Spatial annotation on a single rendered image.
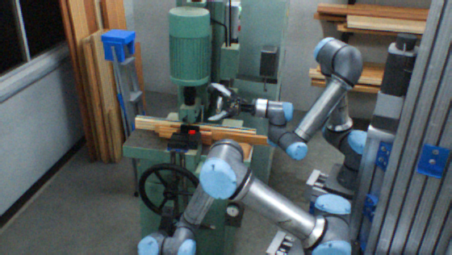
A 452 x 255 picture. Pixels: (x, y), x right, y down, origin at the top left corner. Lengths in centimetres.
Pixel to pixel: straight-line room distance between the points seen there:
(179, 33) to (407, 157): 99
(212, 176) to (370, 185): 66
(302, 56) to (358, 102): 73
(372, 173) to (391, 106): 26
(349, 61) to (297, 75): 265
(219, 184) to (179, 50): 75
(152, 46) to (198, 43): 273
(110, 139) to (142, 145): 146
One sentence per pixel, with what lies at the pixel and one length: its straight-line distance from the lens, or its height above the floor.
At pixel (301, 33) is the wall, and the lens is 417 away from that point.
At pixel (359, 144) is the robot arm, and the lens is 188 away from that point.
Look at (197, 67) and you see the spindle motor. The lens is 185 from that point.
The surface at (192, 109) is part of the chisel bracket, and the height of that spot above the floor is 107.
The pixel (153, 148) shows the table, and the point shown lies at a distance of 200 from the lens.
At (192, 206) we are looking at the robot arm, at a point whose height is 95.
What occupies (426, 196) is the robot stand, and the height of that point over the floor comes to 109.
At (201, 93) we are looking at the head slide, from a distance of 207.
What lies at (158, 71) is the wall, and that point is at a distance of 461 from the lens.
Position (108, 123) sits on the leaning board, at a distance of 341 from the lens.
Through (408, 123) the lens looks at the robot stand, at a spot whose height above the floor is 133.
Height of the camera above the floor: 195
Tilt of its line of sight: 29 degrees down
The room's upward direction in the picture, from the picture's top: 2 degrees clockwise
